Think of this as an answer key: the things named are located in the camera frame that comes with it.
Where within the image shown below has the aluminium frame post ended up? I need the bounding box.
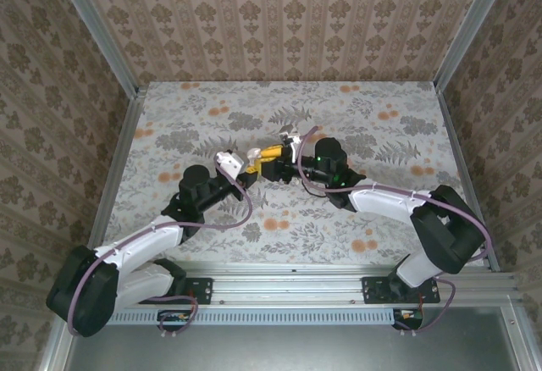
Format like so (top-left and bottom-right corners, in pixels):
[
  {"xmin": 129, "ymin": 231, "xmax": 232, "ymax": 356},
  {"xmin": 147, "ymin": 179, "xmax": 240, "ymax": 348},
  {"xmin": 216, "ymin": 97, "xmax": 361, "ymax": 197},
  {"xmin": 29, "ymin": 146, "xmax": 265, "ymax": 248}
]
[
  {"xmin": 50, "ymin": 0, "xmax": 141, "ymax": 97},
  {"xmin": 434, "ymin": 0, "xmax": 517, "ymax": 92}
]

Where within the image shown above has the small black circuit board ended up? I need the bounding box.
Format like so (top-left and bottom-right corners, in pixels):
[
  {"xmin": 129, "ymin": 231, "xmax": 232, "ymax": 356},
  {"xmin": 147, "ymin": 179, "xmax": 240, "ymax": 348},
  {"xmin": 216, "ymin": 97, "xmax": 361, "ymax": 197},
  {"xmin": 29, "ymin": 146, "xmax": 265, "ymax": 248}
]
[
  {"xmin": 391, "ymin": 307, "xmax": 424, "ymax": 330},
  {"xmin": 157, "ymin": 309, "xmax": 191, "ymax": 332}
]

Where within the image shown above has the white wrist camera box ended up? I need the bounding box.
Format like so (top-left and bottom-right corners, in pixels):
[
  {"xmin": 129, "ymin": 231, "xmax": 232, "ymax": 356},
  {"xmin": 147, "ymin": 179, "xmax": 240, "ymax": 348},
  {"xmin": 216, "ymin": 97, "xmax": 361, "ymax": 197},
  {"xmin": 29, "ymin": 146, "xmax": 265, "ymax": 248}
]
[
  {"xmin": 214, "ymin": 150, "xmax": 246, "ymax": 177},
  {"xmin": 278, "ymin": 124, "xmax": 304, "ymax": 147}
]

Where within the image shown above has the floral patterned tablecloth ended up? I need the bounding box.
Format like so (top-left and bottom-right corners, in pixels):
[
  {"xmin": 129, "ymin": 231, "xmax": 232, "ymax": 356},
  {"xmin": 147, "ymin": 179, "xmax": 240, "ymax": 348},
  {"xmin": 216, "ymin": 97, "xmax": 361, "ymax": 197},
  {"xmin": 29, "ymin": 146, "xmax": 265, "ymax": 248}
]
[{"xmin": 108, "ymin": 80, "xmax": 488, "ymax": 269}]

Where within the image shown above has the grey metal sheet panel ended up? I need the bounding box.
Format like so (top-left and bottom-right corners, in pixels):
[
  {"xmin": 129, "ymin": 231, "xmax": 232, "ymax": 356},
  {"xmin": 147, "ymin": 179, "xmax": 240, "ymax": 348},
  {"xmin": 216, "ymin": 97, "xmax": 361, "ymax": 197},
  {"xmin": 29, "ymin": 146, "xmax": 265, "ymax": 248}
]
[{"xmin": 37, "ymin": 305, "xmax": 534, "ymax": 371}]

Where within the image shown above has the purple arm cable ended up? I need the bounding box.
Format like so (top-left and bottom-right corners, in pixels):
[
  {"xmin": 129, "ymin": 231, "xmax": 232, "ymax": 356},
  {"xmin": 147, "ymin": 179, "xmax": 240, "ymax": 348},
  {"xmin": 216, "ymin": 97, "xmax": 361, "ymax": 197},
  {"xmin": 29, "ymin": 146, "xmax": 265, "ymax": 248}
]
[
  {"xmin": 67, "ymin": 157, "xmax": 255, "ymax": 338},
  {"xmin": 294, "ymin": 127, "xmax": 496, "ymax": 338}
]

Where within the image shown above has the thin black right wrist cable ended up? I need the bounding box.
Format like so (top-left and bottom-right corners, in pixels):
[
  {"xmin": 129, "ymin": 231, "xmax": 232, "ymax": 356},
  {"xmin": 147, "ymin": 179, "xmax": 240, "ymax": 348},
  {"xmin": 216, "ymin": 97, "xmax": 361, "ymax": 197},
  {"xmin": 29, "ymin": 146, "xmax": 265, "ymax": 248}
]
[{"xmin": 303, "ymin": 183, "xmax": 336, "ymax": 199}]

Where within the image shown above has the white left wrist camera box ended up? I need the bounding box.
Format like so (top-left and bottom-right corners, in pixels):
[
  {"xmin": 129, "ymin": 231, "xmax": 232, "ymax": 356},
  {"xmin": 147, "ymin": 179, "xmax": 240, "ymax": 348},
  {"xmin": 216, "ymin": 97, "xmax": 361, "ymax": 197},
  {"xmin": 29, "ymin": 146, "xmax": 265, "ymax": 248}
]
[{"xmin": 214, "ymin": 150, "xmax": 246, "ymax": 177}]

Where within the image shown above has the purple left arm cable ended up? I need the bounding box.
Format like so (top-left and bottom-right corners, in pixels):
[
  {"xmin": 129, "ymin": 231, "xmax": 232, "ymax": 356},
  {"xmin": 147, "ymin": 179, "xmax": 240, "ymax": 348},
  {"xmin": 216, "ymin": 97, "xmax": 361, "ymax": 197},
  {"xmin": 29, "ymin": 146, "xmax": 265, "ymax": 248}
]
[{"xmin": 67, "ymin": 157, "xmax": 255, "ymax": 338}]

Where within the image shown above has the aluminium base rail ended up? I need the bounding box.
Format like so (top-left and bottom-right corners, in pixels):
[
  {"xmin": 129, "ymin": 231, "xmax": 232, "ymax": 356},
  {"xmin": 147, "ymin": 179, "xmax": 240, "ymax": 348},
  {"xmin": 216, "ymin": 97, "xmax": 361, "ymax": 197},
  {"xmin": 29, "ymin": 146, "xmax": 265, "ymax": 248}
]
[{"xmin": 63, "ymin": 260, "xmax": 520, "ymax": 307}]

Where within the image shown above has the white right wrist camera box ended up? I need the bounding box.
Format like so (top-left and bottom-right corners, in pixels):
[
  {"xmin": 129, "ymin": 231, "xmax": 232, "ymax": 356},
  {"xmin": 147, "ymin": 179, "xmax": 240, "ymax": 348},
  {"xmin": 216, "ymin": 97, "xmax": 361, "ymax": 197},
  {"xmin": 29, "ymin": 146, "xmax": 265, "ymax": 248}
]
[{"xmin": 278, "ymin": 124, "xmax": 304, "ymax": 147}]

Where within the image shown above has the grey slotted cable duct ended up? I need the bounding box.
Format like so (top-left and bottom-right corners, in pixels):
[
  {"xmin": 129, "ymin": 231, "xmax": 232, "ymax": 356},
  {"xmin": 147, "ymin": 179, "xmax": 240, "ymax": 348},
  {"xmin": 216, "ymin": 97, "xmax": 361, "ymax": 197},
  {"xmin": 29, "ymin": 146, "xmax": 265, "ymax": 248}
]
[{"xmin": 105, "ymin": 307, "xmax": 424, "ymax": 325}]

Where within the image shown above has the aluminium table side rail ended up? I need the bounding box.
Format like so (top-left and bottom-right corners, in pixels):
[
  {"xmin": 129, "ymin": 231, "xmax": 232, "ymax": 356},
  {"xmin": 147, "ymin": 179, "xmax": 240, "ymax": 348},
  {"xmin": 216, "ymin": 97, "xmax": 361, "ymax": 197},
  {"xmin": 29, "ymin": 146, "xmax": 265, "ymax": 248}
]
[
  {"xmin": 434, "ymin": 85, "xmax": 503, "ymax": 273},
  {"xmin": 86, "ymin": 85, "xmax": 149, "ymax": 249}
]

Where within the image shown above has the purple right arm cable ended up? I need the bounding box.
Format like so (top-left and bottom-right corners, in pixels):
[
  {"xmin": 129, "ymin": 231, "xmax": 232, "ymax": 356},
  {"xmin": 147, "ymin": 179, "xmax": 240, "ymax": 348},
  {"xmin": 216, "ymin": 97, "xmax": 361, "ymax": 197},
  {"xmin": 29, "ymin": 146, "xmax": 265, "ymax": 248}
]
[{"xmin": 294, "ymin": 127, "xmax": 496, "ymax": 338}]

